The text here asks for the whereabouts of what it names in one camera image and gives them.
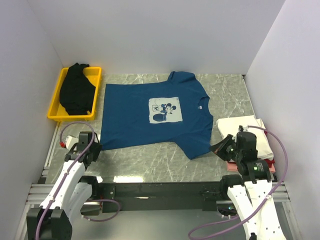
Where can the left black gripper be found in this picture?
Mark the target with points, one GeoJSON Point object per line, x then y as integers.
{"type": "Point", "coordinates": [97, 147]}

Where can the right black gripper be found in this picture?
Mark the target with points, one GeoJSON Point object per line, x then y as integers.
{"type": "Point", "coordinates": [218, 148]}

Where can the blue printed t-shirt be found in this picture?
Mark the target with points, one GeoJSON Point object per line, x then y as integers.
{"type": "Point", "coordinates": [175, 110]}

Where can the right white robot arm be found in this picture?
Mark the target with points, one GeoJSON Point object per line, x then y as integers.
{"type": "Point", "coordinates": [251, 189]}

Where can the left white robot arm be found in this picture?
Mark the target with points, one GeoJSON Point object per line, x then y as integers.
{"type": "Point", "coordinates": [53, 218]}

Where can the white folded t-shirt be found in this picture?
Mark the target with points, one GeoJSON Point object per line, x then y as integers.
{"type": "Point", "coordinates": [230, 126]}

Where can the red folded t-shirt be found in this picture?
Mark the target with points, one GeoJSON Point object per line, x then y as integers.
{"type": "Point", "coordinates": [269, 162]}

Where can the black base beam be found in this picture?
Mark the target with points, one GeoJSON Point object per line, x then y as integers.
{"type": "Point", "coordinates": [158, 196]}

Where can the yellow plastic bin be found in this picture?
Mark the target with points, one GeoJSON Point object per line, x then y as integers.
{"type": "Point", "coordinates": [58, 113]}

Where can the black t-shirt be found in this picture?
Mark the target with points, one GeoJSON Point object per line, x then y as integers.
{"type": "Point", "coordinates": [77, 92]}

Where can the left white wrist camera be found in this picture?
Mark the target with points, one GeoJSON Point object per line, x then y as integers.
{"type": "Point", "coordinates": [69, 142]}

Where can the aluminium rail frame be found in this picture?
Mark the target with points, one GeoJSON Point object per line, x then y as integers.
{"type": "Point", "coordinates": [38, 191]}

